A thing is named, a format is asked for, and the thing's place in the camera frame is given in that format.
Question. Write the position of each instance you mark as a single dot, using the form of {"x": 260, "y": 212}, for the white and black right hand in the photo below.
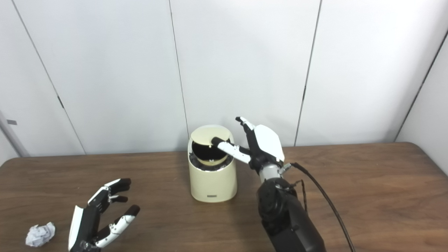
{"x": 267, "y": 143}

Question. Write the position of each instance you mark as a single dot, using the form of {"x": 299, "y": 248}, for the white and black left hand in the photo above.
{"x": 85, "y": 224}

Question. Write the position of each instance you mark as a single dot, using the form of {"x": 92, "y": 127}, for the white paper ball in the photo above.
{"x": 40, "y": 234}

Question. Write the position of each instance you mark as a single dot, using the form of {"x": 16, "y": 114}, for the round cream bin lid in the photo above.
{"x": 206, "y": 134}

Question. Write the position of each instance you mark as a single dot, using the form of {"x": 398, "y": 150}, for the cream-colored table bin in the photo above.
{"x": 211, "y": 183}

